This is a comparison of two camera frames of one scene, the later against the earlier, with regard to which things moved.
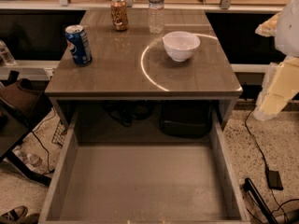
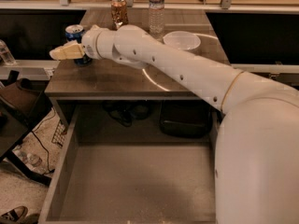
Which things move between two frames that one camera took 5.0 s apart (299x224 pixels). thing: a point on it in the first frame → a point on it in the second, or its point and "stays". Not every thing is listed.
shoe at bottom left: [15, 214] stays
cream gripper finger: [279, 88] → [100, 43]
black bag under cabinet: [188, 119] stays
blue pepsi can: [78, 45] stays
